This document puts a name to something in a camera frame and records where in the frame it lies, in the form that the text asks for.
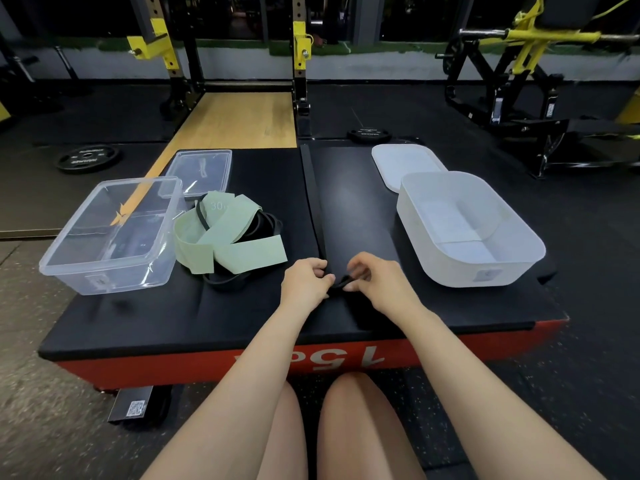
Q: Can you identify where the person's left hand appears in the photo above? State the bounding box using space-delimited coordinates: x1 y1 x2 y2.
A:
278 257 337 317

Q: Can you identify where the person's right hand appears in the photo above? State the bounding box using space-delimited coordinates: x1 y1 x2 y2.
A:
342 251 426 327

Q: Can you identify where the light green resistance band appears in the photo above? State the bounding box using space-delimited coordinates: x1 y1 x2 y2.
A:
173 211 217 276
213 234 289 275
196 193 263 247
199 190 237 217

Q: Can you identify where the thin black resistance band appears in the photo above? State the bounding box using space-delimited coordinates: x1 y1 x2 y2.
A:
193 194 285 291

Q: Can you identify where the wide black resistance band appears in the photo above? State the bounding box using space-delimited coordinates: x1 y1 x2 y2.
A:
299 143 357 291

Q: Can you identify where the white plastic bin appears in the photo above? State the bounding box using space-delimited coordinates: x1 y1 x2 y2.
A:
396 170 547 289

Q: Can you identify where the clear plastic container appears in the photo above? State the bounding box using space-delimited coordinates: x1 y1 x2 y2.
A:
39 176 187 297

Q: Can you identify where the person's left forearm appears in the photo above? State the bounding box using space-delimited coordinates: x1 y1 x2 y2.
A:
141 297 322 480

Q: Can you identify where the person's right forearm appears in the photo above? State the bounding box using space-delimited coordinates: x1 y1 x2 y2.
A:
399 303 607 480

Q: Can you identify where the person's right leg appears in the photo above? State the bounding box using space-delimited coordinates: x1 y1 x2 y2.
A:
315 371 429 480

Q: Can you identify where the person's leg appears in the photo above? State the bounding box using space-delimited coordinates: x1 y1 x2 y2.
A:
256 382 310 480
315 371 429 480

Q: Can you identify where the person's left leg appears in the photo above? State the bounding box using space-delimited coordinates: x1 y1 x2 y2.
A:
256 382 310 480

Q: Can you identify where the white plastic lid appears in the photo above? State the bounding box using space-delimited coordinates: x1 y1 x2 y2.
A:
371 143 449 193

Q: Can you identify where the black plyo platform red side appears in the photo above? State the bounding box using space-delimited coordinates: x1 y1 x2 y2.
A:
37 138 571 391

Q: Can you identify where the black weight plate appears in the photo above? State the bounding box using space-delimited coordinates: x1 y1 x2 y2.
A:
54 143 123 175
347 126 394 145

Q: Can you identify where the clear plastic lid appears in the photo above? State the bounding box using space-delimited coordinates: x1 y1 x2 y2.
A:
159 149 234 199

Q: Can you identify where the wooden lifting platform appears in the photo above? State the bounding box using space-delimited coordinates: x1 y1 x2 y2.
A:
109 91 299 227

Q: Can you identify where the yellow black squat rack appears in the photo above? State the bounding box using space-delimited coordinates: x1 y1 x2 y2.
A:
125 0 317 139

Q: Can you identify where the yellow black exercise machine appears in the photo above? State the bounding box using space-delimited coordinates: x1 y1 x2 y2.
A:
435 0 640 179

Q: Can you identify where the yellow barrel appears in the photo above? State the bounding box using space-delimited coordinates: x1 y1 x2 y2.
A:
615 88 640 127

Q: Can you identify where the black upright bar holder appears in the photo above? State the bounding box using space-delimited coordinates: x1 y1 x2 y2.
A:
53 44 94 97

